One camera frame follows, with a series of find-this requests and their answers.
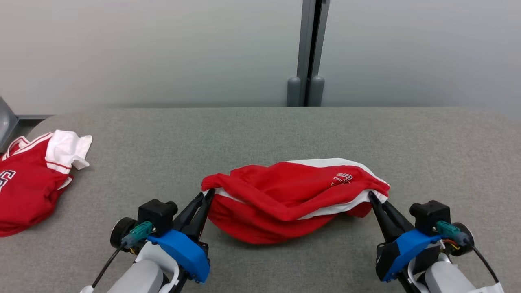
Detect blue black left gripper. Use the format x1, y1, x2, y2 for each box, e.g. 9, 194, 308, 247
147, 188, 215, 293

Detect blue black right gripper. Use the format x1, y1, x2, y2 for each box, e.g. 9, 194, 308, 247
368, 192, 442, 282

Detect red shorts with white stripes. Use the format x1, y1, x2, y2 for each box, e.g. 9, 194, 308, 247
201, 158, 390, 245

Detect red jersey with white sleeves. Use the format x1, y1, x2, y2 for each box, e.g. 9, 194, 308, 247
0, 129, 93, 237

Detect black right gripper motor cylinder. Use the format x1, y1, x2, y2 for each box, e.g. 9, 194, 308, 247
448, 222, 475, 257

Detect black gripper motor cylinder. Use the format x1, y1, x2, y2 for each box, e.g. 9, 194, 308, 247
110, 217, 137, 249
448, 222, 475, 257

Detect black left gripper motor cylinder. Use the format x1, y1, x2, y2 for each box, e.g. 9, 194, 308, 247
110, 217, 137, 249

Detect grey fabric upholstered bench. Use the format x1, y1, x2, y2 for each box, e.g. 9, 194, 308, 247
0, 107, 521, 293

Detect grey wheeled cart leg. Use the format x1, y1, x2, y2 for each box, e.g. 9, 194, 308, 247
0, 97, 20, 153

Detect black right cable teal plug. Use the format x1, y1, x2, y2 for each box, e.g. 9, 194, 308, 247
436, 221, 500, 284

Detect black cable teal plug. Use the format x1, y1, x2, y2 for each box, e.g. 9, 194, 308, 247
436, 221, 500, 284
92, 222, 154, 287

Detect black left cable teal plug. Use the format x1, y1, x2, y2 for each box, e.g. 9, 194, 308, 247
92, 222, 154, 287

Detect grey cylindrical post stopper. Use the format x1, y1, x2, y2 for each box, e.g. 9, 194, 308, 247
287, 76, 302, 107
308, 76, 325, 107

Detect grey metal partition post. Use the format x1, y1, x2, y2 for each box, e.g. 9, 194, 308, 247
296, 0, 330, 107

